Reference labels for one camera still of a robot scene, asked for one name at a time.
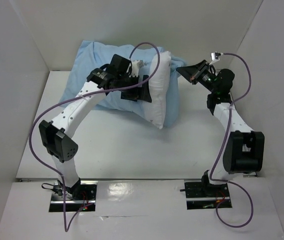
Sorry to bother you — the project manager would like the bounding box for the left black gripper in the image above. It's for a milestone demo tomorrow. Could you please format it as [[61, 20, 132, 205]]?
[[116, 73, 151, 102]]

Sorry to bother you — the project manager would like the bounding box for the light blue pillowcase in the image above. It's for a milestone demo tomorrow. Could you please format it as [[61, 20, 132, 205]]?
[[60, 40, 186, 129]]

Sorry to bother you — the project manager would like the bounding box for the white pillow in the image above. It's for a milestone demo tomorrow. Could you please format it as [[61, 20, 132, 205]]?
[[141, 51, 171, 129]]

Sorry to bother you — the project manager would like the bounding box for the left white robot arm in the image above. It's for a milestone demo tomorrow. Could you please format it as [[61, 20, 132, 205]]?
[[39, 68, 140, 200]]

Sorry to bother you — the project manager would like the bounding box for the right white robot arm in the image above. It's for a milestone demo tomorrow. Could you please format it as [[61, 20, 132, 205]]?
[[177, 60, 265, 197]]

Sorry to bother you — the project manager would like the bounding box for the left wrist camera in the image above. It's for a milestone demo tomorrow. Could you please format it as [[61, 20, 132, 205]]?
[[107, 54, 131, 76]]

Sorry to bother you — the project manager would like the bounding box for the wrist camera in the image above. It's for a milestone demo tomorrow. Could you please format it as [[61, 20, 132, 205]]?
[[209, 52, 222, 65], [107, 54, 131, 76]]

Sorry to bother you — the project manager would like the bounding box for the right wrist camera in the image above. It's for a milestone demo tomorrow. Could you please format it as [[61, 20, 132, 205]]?
[[209, 52, 222, 65]]

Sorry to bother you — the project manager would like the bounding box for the aluminium rail frame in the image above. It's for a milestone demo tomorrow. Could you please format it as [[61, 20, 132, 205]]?
[[216, 67, 257, 178]]

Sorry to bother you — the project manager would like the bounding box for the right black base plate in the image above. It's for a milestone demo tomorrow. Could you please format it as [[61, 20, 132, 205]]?
[[180, 180, 232, 210]]

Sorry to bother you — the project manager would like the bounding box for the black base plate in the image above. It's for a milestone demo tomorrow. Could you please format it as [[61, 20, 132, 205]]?
[[42, 181, 97, 213], [180, 180, 232, 210]]

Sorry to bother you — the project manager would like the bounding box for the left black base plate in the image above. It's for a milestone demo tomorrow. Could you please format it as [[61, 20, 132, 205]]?
[[42, 181, 97, 213]]

